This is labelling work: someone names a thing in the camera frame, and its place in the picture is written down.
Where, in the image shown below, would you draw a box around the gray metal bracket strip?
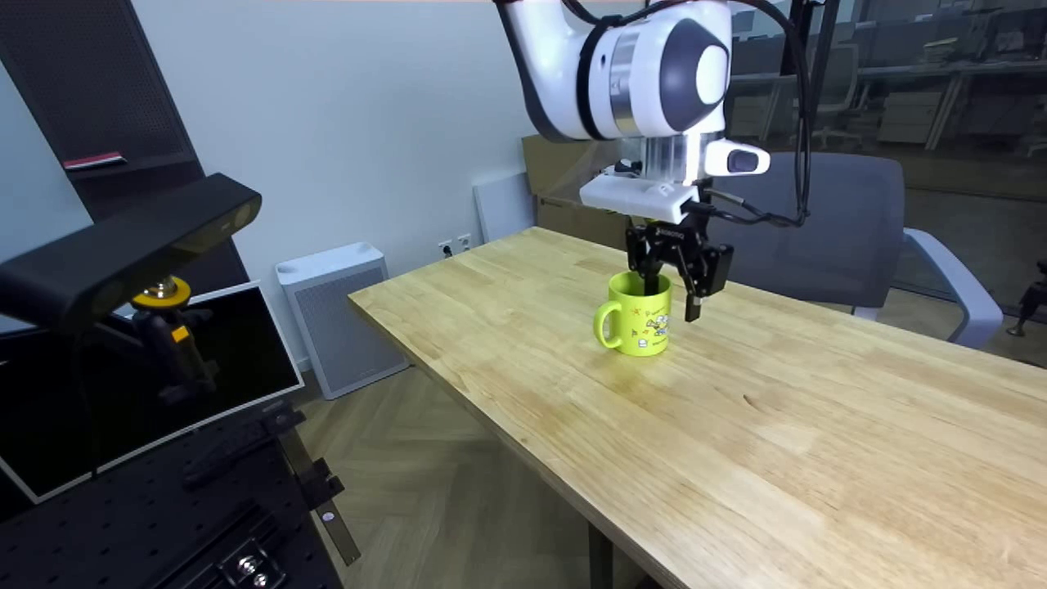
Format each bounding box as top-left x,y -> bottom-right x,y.
273,424 -> 366,568

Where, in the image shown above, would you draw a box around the gray office chair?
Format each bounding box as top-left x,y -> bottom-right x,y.
704,147 -> 1009,352

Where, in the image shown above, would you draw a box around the red item on shelf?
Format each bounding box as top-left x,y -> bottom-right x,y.
60,147 -> 130,175

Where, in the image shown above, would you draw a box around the black tall shelf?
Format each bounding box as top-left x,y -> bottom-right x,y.
0,0 -> 254,301

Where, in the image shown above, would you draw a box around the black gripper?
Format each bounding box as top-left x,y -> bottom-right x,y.
626,210 -> 735,328

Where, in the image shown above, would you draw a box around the black stereo bar camera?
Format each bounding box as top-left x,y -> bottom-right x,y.
0,170 -> 266,338

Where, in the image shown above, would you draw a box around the yellow knob camera mount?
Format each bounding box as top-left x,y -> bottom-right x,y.
108,270 -> 223,409

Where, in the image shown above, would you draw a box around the black stand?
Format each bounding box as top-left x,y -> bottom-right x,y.
1004,255 -> 1047,340

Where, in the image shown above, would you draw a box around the black table leg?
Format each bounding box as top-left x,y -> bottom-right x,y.
581,519 -> 619,589

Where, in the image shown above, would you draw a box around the perforated black breadboard table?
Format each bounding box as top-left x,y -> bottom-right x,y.
0,399 -> 352,589

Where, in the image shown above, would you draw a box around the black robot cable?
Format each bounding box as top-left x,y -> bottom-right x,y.
697,0 -> 843,232

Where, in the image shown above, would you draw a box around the white wrist mounting plate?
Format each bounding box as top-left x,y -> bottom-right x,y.
577,160 -> 704,230

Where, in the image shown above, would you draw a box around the green mug with cartoon print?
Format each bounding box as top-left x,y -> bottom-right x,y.
592,267 -> 676,364

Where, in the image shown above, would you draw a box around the white wall outlet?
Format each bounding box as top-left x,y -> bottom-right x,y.
436,230 -> 476,261

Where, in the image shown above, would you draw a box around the silver knob plate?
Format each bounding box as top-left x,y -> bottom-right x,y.
212,540 -> 291,589

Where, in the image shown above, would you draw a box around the white gray air purifier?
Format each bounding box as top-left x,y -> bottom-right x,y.
272,238 -> 414,402

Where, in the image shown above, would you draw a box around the white leaning panel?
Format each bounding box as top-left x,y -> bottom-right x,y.
467,162 -> 540,246

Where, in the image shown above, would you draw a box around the black equipment with monitor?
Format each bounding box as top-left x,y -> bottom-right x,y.
0,278 -> 308,506

